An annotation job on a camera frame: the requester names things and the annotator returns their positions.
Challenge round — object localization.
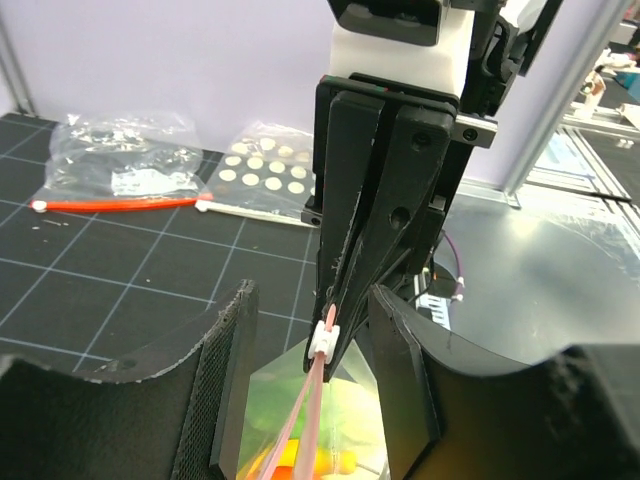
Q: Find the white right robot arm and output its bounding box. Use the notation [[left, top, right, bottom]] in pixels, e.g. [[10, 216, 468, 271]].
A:
[[302, 1, 560, 377]]

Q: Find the green lettuce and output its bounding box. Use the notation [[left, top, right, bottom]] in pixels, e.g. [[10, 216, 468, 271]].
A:
[[246, 365, 307, 436]]

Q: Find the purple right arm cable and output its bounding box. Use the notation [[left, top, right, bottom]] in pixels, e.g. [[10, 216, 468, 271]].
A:
[[439, 229, 466, 304]]

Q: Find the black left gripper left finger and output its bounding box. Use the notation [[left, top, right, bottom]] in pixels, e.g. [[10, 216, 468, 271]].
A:
[[1, 280, 259, 479]]

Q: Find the silver dotted clear bag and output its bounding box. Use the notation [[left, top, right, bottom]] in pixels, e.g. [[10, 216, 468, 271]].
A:
[[195, 121, 315, 226]]

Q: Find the pink dotted zip bag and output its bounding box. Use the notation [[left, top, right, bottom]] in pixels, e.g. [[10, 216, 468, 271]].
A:
[[236, 307, 389, 479]]

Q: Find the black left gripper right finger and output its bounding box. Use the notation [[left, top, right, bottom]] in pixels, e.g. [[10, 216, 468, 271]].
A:
[[368, 285, 639, 479]]

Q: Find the yellow banana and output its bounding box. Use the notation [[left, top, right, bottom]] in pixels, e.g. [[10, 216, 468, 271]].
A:
[[249, 439, 359, 479]]

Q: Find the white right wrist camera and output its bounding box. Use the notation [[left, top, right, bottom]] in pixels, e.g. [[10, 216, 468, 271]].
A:
[[328, 1, 476, 97]]

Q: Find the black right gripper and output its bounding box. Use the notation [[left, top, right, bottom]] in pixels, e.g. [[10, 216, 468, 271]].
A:
[[302, 74, 497, 380]]

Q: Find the red orange tomato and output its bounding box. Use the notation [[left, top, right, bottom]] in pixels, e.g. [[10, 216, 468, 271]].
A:
[[269, 465, 323, 480]]

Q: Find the orange zipper clear bag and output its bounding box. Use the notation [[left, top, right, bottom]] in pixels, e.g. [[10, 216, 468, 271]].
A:
[[30, 111, 213, 213]]

